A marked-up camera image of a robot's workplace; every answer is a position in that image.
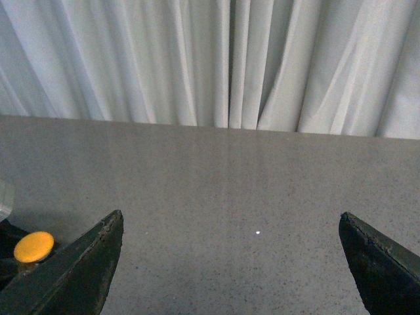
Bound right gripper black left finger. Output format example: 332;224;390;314
1;210;123;314

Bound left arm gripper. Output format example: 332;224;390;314
0;180;15;221

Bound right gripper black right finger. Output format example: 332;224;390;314
339;212;419;314

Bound yellow mushroom push button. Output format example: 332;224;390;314
1;231;54;282

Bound white pleated curtain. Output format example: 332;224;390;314
1;1;419;139

